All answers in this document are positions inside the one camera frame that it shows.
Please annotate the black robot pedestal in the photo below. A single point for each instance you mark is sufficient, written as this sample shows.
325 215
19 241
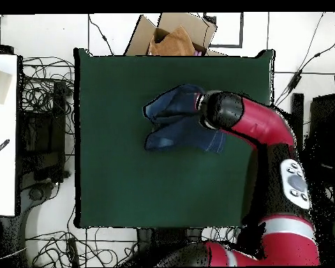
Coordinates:
167 245

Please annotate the black box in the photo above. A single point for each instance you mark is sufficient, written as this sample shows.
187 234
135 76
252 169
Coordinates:
0 49

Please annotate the black power strip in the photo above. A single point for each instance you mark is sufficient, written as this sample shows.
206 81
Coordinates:
72 251

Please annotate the grey chair base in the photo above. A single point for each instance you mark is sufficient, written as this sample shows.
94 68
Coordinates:
36 194

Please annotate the dark green table cloth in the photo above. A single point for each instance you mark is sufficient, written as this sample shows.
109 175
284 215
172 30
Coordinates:
156 181

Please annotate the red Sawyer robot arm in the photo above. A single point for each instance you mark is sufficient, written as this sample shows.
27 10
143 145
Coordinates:
262 120

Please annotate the black metal stand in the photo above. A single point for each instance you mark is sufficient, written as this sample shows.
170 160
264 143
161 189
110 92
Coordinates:
58 111

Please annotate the white side table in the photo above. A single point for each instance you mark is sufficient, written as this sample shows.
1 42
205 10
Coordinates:
2 167

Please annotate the blue denim jeans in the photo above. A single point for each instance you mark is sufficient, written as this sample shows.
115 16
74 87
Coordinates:
184 134

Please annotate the brown cardboard box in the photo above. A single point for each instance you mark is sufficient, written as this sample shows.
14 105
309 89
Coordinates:
181 21

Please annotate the small purple item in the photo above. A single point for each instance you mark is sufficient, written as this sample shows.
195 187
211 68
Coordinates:
197 53

